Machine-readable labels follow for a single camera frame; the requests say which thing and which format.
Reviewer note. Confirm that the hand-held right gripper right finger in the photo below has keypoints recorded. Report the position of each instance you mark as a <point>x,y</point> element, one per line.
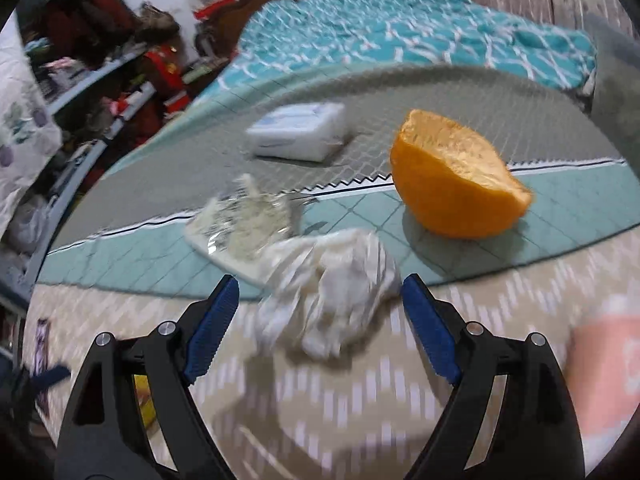
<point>430,332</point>

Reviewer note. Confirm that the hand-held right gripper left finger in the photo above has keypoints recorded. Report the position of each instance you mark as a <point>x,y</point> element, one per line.
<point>215,332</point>

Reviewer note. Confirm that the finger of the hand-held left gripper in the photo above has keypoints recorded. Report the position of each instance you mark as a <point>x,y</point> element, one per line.
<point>50,376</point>

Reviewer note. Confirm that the dark snack wrapper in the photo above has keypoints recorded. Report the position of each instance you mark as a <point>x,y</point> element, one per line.
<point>42,340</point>

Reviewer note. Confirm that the yellow packet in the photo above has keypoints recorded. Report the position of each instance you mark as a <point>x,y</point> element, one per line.
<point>145,405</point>

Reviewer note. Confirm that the clear plastic wrapper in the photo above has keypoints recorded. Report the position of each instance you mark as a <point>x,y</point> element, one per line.
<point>240,230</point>

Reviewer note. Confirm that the white tissue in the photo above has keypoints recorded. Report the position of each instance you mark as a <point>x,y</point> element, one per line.
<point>330,290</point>

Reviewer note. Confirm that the orange half peel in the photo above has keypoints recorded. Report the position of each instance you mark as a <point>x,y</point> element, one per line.
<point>450,185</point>

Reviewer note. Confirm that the pink packet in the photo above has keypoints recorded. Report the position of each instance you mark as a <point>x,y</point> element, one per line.
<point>600,370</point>

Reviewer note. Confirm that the white tissue pack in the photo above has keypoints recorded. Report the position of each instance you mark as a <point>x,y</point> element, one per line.
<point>295,132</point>

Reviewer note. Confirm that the white plastic bag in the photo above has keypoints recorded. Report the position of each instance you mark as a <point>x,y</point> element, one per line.
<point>25,225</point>

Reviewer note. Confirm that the zigzag patterned bed sheet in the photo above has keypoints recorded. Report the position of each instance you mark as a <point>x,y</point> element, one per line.
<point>200,160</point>

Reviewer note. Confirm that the floral white cloth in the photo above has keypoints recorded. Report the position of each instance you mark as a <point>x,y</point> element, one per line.
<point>20,135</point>

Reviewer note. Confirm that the red gift box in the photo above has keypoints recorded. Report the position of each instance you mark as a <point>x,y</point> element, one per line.
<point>167,77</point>

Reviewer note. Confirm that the grey metal shelf rack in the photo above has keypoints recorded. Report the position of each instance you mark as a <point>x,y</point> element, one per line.
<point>90,80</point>

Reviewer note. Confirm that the teal patterned quilt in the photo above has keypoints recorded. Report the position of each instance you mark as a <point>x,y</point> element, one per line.
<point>400,30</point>

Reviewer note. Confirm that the brown handbag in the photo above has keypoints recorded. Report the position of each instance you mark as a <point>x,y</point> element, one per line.
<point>157,22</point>

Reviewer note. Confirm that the grey pillow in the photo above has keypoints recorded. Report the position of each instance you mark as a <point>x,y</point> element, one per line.
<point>615,75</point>

